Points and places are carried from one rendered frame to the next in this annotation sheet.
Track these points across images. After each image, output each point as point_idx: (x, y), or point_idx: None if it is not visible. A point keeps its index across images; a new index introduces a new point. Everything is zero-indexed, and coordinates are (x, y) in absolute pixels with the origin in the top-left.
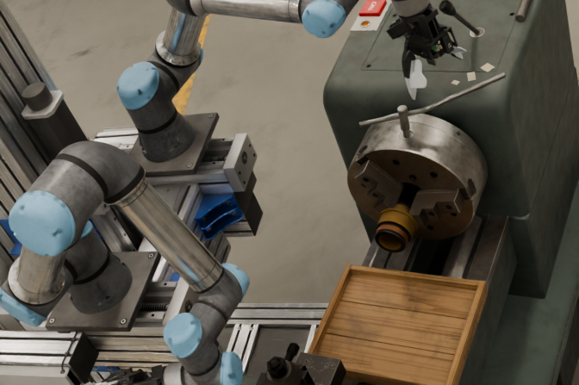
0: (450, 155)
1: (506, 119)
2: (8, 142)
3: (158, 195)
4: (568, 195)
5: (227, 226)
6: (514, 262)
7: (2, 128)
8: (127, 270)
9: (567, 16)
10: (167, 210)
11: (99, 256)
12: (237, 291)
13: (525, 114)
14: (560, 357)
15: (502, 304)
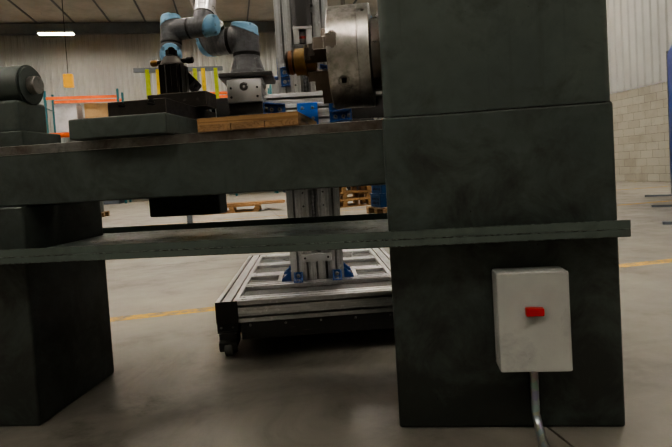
0: (337, 12)
1: None
2: (275, 2)
3: None
4: (514, 210)
5: (341, 120)
6: (379, 175)
7: None
8: (252, 67)
9: (600, 27)
10: None
11: (242, 44)
12: (200, 20)
13: (418, 20)
14: (319, 240)
15: (333, 181)
